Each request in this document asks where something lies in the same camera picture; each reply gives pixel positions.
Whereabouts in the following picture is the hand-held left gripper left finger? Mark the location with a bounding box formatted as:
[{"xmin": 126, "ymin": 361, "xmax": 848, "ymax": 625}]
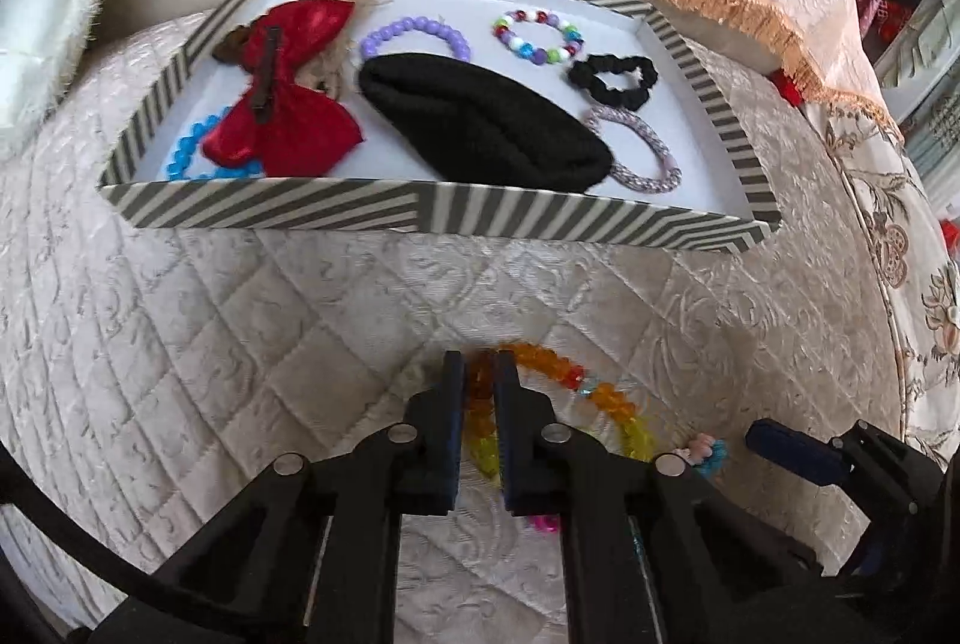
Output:
[{"xmin": 154, "ymin": 350, "xmax": 467, "ymax": 644}]

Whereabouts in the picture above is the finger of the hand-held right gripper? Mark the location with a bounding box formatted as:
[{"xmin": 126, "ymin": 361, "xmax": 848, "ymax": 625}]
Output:
[{"xmin": 745, "ymin": 417, "xmax": 848, "ymax": 486}]

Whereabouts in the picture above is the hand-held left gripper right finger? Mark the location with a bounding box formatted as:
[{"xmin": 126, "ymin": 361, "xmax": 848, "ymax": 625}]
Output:
[{"xmin": 491, "ymin": 348, "xmax": 826, "ymax": 644}]

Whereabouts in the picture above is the turquoise bead bracelet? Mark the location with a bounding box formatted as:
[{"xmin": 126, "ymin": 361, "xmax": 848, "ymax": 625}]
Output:
[{"xmin": 671, "ymin": 432, "xmax": 730, "ymax": 480}]

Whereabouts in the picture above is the orange faceted bead bracelet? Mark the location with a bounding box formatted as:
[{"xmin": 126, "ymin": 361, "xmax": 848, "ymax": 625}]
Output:
[{"xmin": 457, "ymin": 342, "xmax": 657, "ymax": 536}]

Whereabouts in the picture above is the striped cardboard box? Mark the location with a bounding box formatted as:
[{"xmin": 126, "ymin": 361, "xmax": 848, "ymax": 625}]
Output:
[{"xmin": 97, "ymin": 0, "xmax": 782, "ymax": 255}]

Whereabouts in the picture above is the lilac braided hair tie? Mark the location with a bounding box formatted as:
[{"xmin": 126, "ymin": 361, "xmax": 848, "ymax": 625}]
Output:
[{"xmin": 583, "ymin": 104, "xmax": 683, "ymax": 194}]

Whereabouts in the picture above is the red satin bow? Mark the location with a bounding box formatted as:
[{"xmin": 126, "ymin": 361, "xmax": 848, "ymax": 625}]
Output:
[{"xmin": 199, "ymin": 0, "xmax": 366, "ymax": 176}]

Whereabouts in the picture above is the black scrunchie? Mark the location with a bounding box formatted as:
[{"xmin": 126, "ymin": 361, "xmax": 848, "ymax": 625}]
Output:
[{"xmin": 566, "ymin": 53, "xmax": 661, "ymax": 112}]

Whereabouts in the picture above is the multicolour bead bracelet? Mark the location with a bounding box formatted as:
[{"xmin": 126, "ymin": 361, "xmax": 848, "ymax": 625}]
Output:
[{"xmin": 491, "ymin": 7, "xmax": 587, "ymax": 70}]

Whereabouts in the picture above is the purple bead bracelet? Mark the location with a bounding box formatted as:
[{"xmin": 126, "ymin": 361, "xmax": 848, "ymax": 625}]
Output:
[{"xmin": 358, "ymin": 14, "xmax": 475, "ymax": 64}]

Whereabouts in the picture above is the brown scrunchie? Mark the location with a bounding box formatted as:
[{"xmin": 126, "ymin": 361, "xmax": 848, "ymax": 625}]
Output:
[{"xmin": 210, "ymin": 25, "xmax": 260, "ymax": 68}]

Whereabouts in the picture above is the floral embroidered cloth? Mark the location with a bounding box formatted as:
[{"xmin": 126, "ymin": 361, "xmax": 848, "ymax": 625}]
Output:
[{"xmin": 780, "ymin": 74, "xmax": 960, "ymax": 465}]

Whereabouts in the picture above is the stack of folded linens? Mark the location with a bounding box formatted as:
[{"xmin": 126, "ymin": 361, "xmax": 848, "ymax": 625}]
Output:
[{"xmin": 874, "ymin": 37, "xmax": 960, "ymax": 218}]

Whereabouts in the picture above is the small red cloth item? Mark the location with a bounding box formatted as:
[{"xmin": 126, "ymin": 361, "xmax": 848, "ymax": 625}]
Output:
[{"xmin": 769, "ymin": 67, "xmax": 807, "ymax": 107}]

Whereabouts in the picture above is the white satin round pillow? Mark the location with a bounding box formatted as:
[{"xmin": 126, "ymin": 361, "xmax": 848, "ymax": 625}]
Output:
[{"xmin": 0, "ymin": 0, "xmax": 140, "ymax": 158}]

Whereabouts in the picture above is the blue bead bracelet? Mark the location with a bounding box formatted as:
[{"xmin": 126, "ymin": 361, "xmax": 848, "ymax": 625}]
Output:
[{"xmin": 165, "ymin": 104, "xmax": 267, "ymax": 184}]

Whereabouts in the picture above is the black cable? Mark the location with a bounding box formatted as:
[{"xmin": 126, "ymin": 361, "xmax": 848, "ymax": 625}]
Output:
[{"xmin": 0, "ymin": 445, "xmax": 162, "ymax": 574}]

